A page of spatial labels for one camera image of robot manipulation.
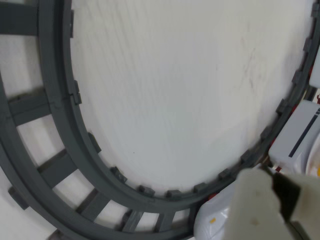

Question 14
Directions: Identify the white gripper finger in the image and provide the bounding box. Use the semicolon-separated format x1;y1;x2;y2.
223;167;298;240
272;172;320;240

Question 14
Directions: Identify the round white plastic plate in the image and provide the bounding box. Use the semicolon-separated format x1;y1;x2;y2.
305;138;320;179

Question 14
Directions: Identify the white toy train wagon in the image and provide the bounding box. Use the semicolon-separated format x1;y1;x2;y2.
268;99;320;176

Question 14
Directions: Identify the grey circular toy rail track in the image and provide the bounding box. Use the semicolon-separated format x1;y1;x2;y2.
0;0;320;240

